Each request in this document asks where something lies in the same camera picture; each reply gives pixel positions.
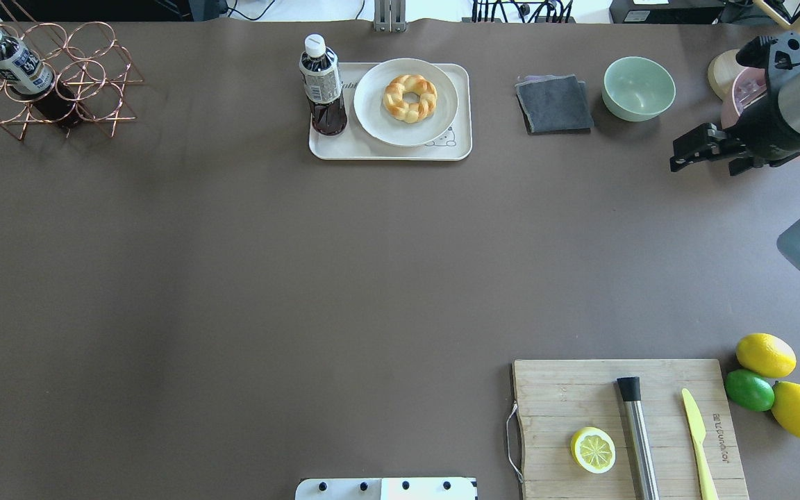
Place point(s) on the green lime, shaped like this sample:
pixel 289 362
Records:
pixel 748 389

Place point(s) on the yellow lemon upper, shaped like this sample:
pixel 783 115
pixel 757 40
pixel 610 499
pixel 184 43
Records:
pixel 766 355

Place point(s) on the cream rabbit tray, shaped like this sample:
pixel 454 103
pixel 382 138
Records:
pixel 354 143

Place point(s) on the green ceramic bowl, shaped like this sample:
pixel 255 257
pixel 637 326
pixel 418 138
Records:
pixel 636 89

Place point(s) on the pink round container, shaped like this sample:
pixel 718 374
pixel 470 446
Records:
pixel 747 94

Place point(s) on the wooden cutting board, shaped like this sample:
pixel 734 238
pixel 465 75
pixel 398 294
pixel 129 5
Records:
pixel 555 398

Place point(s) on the steel cylinder grinder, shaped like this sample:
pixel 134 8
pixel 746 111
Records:
pixel 646 479

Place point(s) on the grey folded cloth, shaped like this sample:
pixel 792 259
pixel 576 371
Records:
pixel 554 104

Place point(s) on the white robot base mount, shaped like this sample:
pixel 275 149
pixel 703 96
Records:
pixel 415 487

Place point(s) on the copper wire bottle rack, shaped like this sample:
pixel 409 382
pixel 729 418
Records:
pixel 91 70

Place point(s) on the robot arm silver black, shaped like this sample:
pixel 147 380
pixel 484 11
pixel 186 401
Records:
pixel 767 133

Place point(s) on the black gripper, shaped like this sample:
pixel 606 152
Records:
pixel 763 137

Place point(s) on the upright dark drink bottle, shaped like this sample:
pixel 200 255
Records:
pixel 323 86

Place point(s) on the yellow plastic knife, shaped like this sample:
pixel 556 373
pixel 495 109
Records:
pixel 698 434

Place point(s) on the white round plate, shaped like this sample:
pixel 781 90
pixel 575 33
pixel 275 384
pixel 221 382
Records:
pixel 367 103

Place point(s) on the braided ring donut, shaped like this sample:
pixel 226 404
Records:
pixel 410 98

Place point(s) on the bottle lying in rack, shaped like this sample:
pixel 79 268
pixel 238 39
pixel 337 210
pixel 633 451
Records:
pixel 35 82

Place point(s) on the half lemon slice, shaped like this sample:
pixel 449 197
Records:
pixel 593 449

